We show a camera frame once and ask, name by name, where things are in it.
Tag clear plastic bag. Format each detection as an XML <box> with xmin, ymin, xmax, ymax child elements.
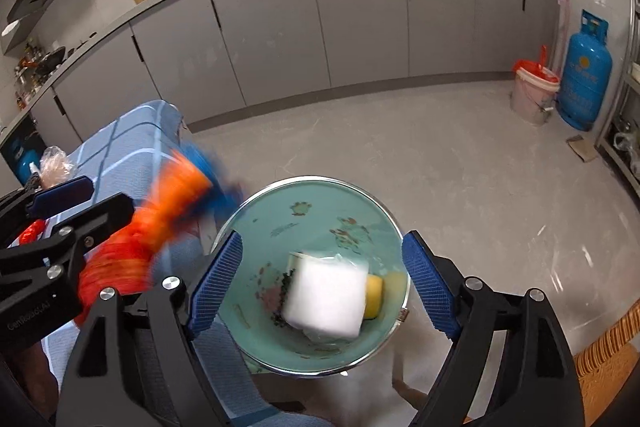
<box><xmin>39</xmin><ymin>145</ymin><xmax>76</xmax><ymax>188</ymax></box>

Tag orange snack wrapper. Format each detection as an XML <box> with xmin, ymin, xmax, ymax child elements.
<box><xmin>74</xmin><ymin>144</ymin><xmax>243</xmax><ymax>326</ymax></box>

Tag white tissue wad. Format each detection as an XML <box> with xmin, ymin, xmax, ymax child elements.
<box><xmin>281</xmin><ymin>253</ymin><xmax>369</xmax><ymax>340</ymax></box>

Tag teal metal trash bin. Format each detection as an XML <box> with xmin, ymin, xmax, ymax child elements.
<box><xmin>218</xmin><ymin>176</ymin><xmax>410</xmax><ymax>378</ymax></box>

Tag grey kitchen cabinets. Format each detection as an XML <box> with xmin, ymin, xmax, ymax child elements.
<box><xmin>0</xmin><ymin>0</ymin><xmax>561</xmax><ymax>158</ymax></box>

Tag person's left hand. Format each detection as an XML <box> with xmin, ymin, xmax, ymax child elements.
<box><xmin>12</xmin><ymin>341</ymin><xmax>58</xmax><ymax>419</ymax></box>

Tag blue gas cylinder under counter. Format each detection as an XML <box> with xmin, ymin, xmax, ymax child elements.
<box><xmin>1</xmin><ymin>132</ymin><xmax>46</xmax><ymax>184</ymax></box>

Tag blue checkered tablecloth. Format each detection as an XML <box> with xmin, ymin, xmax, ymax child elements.
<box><xmin>1</xmin><ymin>101</ymin><xmax>317</xmax><ymax>426</ymax></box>

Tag wicker chair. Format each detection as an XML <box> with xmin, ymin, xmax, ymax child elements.
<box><xmin>464</xmin><ymin>300</ymin><xmax>640</xmax><ymax>427</ymax></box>

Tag black wok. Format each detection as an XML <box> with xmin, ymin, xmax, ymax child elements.
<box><xmin>36</xmin><ymin>46</ymin><xmax>66</xmax><ymax>77</ymax></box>

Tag yellow sponge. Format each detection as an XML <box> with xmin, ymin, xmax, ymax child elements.
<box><xmin>363</xmin><ymin>272</ymin><xmax>407</xmax><ymax>320</ymax></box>

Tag cardboard piece on floor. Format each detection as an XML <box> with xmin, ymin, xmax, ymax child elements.
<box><xmin>566</xmin><ymin>135</ymin><xmax>599</xmax><ymax>162</ymax></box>

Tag metal storage shelf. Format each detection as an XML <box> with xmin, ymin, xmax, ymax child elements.
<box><xmin>596</xmin><ymin>0</ymin><xmax>639</xmax><ymax>195</ymax></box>

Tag pink bucket with red bag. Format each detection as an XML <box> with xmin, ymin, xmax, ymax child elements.
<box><xmin>510</xmin><ymin>46</ymin><xmax>561</xmax><ymax>126</ymax></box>

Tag blue gas cylinder by wall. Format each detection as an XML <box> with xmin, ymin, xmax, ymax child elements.
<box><xmin>556</xmin><ymin>10</ymin><xmax>613</xmax><ymax>131</ymax></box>

